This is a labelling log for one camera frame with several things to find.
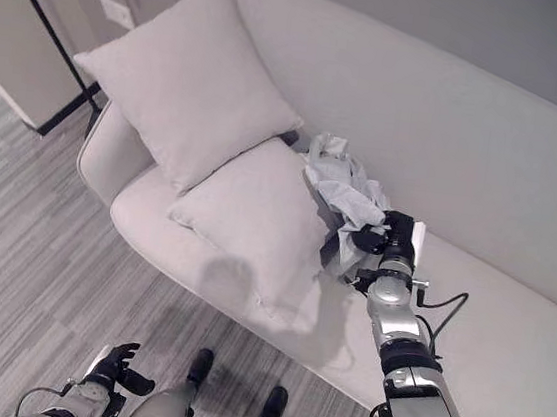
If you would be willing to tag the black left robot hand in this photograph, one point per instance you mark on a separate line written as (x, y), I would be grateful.
(122, 367)

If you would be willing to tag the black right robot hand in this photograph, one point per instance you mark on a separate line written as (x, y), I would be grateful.
(396, 232)

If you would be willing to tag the light grey garment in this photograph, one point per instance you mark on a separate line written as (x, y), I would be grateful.
(346, 188)

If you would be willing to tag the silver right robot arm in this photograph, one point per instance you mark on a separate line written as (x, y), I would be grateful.
(406, 364)

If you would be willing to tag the white fabric sofa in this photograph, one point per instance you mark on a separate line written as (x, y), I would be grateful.
(466, 154)

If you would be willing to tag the black clothes rack pole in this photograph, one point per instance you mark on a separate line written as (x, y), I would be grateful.
(43, 20)

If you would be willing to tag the small light grey cushion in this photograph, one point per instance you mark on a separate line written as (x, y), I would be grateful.
(262, 222)

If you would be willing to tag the large light grey cushion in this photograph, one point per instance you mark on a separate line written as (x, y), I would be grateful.
(186, 87)

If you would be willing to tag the white wall socket plate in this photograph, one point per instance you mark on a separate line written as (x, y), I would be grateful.
(116, 11)

